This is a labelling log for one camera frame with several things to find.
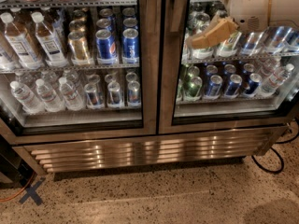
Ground glass fridge door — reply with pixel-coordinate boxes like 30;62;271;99
0;0;161;147
160;0;299;133

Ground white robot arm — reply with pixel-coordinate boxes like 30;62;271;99
186;0;299;49

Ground stainless steel display fridge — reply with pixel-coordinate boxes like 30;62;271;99
11;0;293;175

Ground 7up can right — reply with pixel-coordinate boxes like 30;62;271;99
216;32;241;57

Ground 7up can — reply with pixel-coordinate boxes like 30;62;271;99
192;47;214;60
216;32;241;57

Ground silver blue can upper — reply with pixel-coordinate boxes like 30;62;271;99
240;32;263;56

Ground silver blue can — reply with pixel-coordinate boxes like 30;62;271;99
240;32;263;56
263;26;293;54

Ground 7up can left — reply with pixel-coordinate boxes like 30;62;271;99
192;47;214;60

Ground silver blue can far right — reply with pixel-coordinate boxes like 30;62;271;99
263;26;293;54

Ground blue can lower middle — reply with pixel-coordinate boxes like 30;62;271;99
223;74;242;97

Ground blue can lower right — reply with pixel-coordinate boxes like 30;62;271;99
242;73;262;97

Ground blue can lower left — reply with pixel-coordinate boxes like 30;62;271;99
204;75;223;99

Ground water bottle right compartment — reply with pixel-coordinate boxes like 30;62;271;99
259;63;294;97

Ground green soda can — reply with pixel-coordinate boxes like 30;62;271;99
184;77;202;101

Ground blue Pepsi can right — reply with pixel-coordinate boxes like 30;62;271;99
122;28;139;63

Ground blue pepsi can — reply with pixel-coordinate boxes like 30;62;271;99
95;29;118;64
122;28;139;63

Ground silver energy can right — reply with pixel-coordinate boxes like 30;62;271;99
127;81;140;106

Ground silver energy can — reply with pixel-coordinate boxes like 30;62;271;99
84;83;105;109
107;81;124;107
127;81;140;106

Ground blue Pepsi can left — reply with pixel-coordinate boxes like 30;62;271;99
95;29;118;64

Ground silver energy can middle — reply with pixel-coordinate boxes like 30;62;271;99
107;81;124;107

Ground gold soda can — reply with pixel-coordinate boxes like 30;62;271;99
68;31;94;66

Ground silver energy can left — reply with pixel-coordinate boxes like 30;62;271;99
84;83;105;109

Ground water bottle right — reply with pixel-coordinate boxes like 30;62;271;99
59;77;84;111

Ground water bottle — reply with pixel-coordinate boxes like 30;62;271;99
59;77;84;111
10;81;45;114
36;78;64;112

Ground tea bottle white cap right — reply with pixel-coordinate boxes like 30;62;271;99
31;12;66;63

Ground tea bottle white cap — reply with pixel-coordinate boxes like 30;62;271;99
31;12;66;63
0;12;43;70

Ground water bottle middle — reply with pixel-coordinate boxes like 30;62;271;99
36;78;64;112

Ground tea bottle white cap left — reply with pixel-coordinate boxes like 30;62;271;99
0;12;43;70

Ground water bottle left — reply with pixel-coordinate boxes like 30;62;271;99
10;81;45;114

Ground blue tape cross mark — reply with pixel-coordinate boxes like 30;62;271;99
19;177;46;206

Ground black power cable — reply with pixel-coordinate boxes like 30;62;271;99
250;119;299;175

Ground orange extension cable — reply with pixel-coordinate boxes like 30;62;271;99
0;171;36;203

